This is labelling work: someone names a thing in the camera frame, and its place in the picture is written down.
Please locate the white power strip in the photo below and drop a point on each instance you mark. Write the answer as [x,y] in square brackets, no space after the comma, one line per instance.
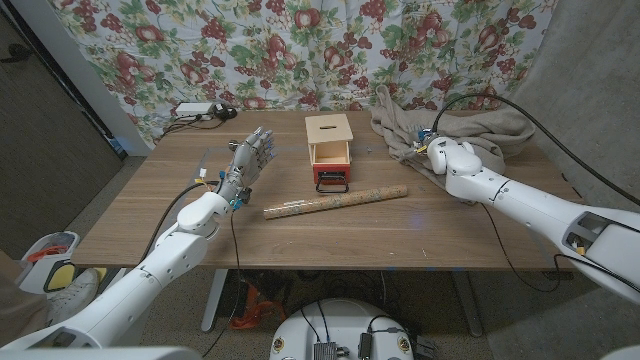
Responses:
[192,109]

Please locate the grey metal table leg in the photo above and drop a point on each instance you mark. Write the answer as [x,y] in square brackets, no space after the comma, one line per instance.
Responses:
[470,310]
[212,305]

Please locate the person's leg in brown trousers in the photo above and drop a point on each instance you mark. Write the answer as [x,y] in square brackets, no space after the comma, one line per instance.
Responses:
[20,310]

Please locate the brown wrapping paper roll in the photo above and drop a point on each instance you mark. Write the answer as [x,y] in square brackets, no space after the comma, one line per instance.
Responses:
[335,201]

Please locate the black adapter block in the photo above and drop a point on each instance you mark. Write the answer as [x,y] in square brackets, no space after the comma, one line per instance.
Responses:
[365,346]

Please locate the grey electronics module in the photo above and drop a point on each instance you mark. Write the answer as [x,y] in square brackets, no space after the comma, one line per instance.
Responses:
[325,351]

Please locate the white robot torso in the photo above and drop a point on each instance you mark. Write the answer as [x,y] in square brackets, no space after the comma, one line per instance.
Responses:
[340,320]

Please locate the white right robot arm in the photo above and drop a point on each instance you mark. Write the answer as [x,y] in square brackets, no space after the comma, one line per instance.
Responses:
[525,205]

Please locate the white sneaker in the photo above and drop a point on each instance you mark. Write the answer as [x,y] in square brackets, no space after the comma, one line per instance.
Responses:
[75,295]

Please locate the white bin with yellow pad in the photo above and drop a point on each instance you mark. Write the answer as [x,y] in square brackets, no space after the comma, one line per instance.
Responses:
[40,270]

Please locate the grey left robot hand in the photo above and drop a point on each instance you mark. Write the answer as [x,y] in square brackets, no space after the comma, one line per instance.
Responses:
[245,160]

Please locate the beige fleece coat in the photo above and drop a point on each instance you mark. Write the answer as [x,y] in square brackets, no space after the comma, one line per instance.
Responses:
[480,135]

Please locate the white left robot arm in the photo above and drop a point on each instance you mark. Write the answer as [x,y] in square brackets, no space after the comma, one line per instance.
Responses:
[150,275]

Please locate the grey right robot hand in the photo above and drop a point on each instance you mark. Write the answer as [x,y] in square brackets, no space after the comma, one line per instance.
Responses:
[426,137]

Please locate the light wooden drawer box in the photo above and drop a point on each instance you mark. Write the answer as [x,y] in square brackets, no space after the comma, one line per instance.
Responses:
[328,131]

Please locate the floral fruit print backdrop cloth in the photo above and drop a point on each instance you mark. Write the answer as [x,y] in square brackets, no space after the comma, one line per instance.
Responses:
[250,50]

